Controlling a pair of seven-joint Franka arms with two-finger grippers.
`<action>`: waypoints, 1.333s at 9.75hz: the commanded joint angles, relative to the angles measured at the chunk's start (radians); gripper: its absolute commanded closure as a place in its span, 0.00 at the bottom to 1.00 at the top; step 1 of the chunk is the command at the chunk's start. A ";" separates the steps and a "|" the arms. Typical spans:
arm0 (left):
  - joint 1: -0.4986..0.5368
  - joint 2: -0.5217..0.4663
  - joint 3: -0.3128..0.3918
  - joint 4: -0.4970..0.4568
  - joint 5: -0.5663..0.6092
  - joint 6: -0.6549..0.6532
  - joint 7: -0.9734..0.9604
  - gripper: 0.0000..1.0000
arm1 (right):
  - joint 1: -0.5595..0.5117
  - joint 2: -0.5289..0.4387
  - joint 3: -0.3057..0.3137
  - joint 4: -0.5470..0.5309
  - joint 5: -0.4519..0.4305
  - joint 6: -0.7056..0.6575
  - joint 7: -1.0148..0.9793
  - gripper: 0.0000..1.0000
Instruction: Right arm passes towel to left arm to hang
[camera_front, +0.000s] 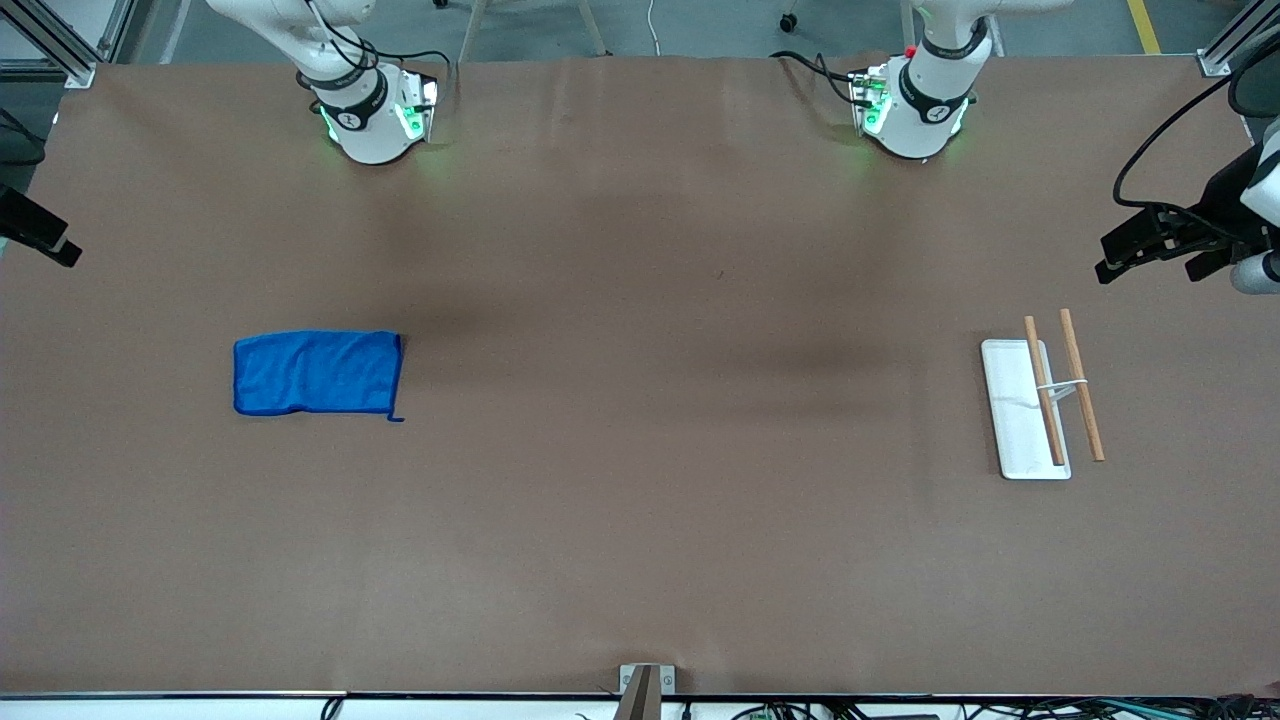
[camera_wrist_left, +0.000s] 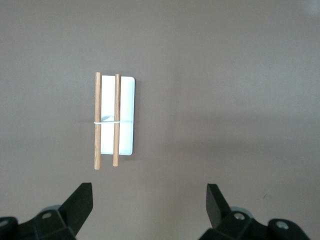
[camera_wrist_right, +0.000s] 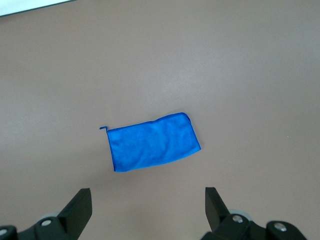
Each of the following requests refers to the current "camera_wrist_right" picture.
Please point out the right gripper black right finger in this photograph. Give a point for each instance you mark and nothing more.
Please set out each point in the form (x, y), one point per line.
(216, 212)

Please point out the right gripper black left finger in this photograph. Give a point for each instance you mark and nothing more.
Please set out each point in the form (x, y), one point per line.
(75, 215)

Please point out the blue microfiber towel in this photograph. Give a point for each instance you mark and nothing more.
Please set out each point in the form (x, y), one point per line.
(152, 142)

